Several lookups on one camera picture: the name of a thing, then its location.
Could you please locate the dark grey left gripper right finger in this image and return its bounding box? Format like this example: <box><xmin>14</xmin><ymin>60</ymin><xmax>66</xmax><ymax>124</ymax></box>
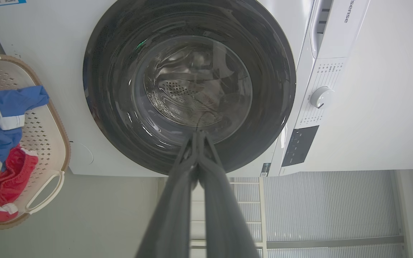
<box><xmin>196</xmin><ymin>130</ymin><xmax>261</xmax><ymax>258</ymax></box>

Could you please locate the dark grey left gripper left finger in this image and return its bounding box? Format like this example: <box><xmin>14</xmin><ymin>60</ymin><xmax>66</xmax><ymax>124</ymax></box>
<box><xmin>135</xmin><ymin>130</ymin><xmax>199</xmax><ymax>258</ymax></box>

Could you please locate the round dark washing machine door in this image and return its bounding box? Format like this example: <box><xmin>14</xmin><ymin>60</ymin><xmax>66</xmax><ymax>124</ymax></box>
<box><xmin>82</xmin><ymin>0</ymin><xmax>297</xmax><ymax>176</ymax></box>

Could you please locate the black washing machine display panel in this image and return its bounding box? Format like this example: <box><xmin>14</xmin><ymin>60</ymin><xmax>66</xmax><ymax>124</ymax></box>
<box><xmin>281</xmin><ymin>125</ymin><xmax>319</xmax><ymax>167</ymax></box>

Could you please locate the white washing machine dial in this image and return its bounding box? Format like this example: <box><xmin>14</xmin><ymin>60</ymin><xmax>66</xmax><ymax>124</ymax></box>
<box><xmin>310</xmin><ymin>86</ymin><xmax>335</xmax><ymax>109</ymax></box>

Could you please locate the white front-load washing machine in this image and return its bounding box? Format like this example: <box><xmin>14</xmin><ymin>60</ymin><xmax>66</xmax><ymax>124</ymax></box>
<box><xmin>0</xmin><ymin>0</ymin><xmax>371</xmax><ymax>178</ymax></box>

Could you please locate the white shelf rack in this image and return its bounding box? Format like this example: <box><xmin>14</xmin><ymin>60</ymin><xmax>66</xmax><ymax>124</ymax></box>
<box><xmin>189</xmin><ymin>177</ymin><xmax>268</xmax><ymax>258</ymax></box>

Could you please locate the white window blind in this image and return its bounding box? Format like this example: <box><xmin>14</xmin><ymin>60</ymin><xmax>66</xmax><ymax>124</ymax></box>
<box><xmin>264</xmin><ymin>171</ymin><xmax>406</xmax><ymax>258</ymax></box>

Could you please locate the beige plastic laundry basket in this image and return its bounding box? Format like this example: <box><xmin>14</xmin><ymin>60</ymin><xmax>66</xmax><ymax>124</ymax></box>
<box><xmin>0</xmin><ymin>54</ymin><xmax>71</xmax><ymax>230</ymax></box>

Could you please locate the red and white garment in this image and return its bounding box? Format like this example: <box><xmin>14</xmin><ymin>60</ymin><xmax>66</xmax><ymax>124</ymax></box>
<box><xmin>0</xmin><ymin>144</ymin><xmax>39</xmax><ymax>223</ymax></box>

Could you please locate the white detergent drawer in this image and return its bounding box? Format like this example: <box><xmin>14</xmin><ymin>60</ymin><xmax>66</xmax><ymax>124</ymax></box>
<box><xmin>310</xmin><ymin>0</ymin><xmax>371</xmax><ymax>60</ymax></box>

